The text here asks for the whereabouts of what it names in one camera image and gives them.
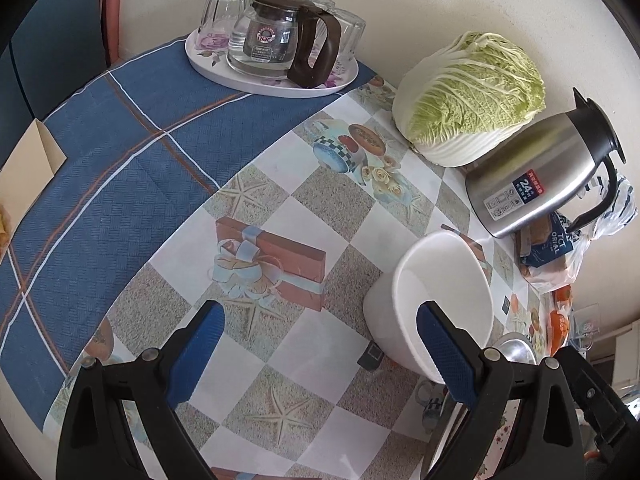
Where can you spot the white floral tray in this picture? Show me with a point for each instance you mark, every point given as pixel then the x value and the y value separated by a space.
pixel 215 62

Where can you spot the napa cabbage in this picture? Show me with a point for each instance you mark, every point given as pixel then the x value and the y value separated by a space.
pixel 465 95

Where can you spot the small white bowl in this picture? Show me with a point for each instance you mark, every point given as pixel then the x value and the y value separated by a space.
pixel 440 285

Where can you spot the stainless steel thermos jug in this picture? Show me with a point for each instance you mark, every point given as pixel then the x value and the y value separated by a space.
pixel 540 170

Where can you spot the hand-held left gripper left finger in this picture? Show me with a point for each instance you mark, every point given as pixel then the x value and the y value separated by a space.
pixel 200 350

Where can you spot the glass teapot with dark lid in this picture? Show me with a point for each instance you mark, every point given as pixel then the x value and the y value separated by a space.
pixel 270 40

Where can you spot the floral rimmed plate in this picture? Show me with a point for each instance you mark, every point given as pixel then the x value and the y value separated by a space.
pixel 502 437

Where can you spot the orange snack packet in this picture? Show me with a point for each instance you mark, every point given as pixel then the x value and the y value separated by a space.
pixel 559 332
pixel 564 296

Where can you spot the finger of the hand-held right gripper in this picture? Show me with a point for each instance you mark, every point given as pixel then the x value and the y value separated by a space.
pixel 580 372

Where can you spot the blue checked tablecloth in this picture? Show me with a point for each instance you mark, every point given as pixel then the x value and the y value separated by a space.
pixel 125 160

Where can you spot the patterned checkered oilcloth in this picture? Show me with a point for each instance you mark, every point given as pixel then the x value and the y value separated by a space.
pixel 310 340

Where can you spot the pink chair frame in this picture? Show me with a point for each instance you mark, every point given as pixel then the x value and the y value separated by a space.
pixel 112 10

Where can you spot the bagged sliced bread loaf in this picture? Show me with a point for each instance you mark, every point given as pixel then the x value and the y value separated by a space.
pixel 550 255

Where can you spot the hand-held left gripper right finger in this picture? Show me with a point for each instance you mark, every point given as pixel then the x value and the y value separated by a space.
pixel 445 355

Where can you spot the beige cardboard sheet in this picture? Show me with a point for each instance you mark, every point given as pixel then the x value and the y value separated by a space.
pixel 27 170

